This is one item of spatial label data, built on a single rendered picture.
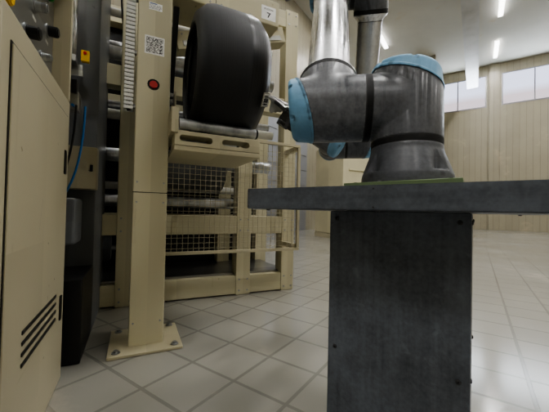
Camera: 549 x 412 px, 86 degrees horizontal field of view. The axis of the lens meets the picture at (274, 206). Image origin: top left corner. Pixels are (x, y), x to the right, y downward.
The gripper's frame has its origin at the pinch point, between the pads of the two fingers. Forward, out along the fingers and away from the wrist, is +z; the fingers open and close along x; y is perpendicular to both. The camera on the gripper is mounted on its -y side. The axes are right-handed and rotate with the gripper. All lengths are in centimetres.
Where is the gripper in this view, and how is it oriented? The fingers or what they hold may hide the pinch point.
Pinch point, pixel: (271, 96)
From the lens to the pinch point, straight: 133.3
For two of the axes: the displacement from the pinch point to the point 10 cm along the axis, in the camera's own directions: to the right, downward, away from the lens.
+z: -7.8, -6.0, 1.7
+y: -4.5, 7.4, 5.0
